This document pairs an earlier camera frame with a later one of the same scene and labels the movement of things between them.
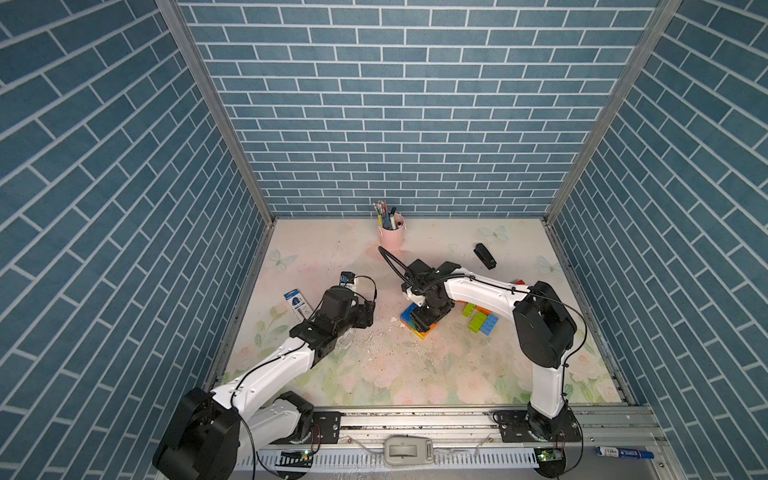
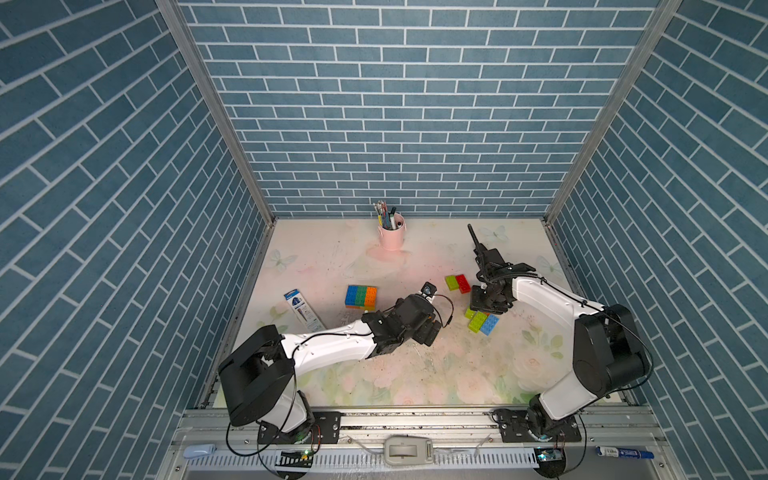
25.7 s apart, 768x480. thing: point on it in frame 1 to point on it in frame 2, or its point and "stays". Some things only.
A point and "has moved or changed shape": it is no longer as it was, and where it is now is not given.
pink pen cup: (394, 238) stays
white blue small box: (298, 304) stays
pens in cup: (385, 218) stays
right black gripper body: (428, 314) to (481, 299)
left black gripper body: (359, 317) to (423, 333)
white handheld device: (408, 451) stays
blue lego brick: (406, 314) has moved or changed shape
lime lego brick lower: (477, 322) stays
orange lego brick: (422, 334) has moved or changed shape
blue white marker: (607, 451) stays
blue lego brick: (489, 324) stays
